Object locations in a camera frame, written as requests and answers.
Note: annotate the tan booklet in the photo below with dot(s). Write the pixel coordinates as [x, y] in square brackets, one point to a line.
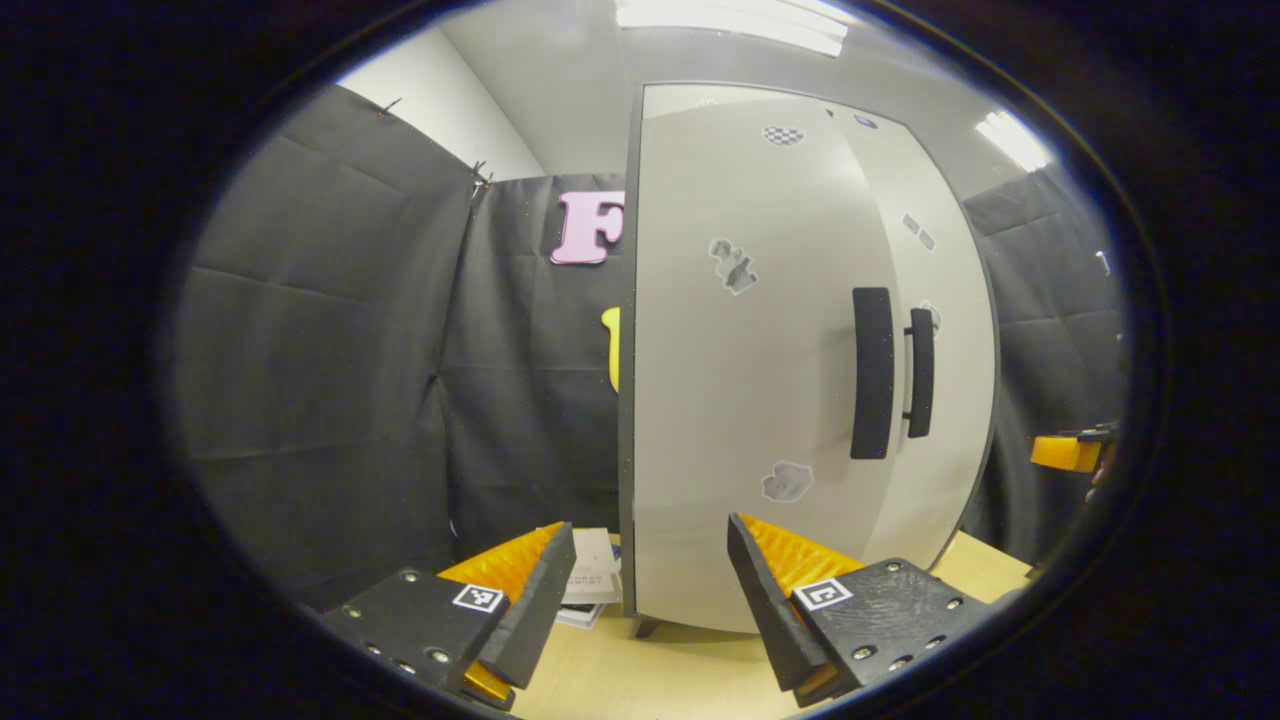
[592, 565]

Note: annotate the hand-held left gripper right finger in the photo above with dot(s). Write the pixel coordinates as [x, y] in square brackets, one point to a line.
[775, 620]

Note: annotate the grey shoe cabinet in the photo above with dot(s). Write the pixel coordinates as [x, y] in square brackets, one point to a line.
[627, 400]

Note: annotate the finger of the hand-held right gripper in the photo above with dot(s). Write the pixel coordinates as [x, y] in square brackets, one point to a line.
[1065, 453]

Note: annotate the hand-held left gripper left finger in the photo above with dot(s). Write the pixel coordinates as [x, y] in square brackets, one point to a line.
[535, 610]

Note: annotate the blue white book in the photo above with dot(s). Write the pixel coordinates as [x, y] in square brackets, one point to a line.
[578, 615]

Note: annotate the ceiling light panel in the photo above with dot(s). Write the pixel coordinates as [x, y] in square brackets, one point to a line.
[1012, 140]
[730, 20]

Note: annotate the black backdrop cloth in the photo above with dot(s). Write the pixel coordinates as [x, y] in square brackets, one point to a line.
[1050, 320]
[320, 380]

